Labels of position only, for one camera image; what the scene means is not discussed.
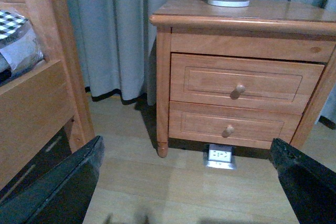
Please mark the wooden bed frame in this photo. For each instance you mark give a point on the wooden bed frame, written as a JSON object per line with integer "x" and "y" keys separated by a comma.
{"x": 35, "y": 106}

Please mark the checkered covered mattress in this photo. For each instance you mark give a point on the checkered covered mattress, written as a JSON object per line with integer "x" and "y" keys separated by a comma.
{"x": 20, "y": 50}

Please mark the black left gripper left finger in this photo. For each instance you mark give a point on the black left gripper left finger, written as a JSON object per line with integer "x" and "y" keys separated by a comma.
{"x": 63, "y": 194}

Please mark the floor power socket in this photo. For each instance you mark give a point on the floor power socket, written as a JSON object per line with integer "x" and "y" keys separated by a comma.
{"x": 219, "y": 156}

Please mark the wooden nightstand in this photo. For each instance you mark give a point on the wooden nightstand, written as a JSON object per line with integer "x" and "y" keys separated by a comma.
{"x": 278, "y": 31}

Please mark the wooden drawer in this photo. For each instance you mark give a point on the wooden drawer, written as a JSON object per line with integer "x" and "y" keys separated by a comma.
{"x": 230, "y": 126}
{"x": 243, "y": 83}

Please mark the grey curtain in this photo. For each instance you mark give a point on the grey curtain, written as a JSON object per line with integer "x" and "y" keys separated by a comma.
{"x": 116, "y": 47}

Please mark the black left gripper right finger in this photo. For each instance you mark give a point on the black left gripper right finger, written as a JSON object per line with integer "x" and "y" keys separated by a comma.
{"x": 308, "y": 185}

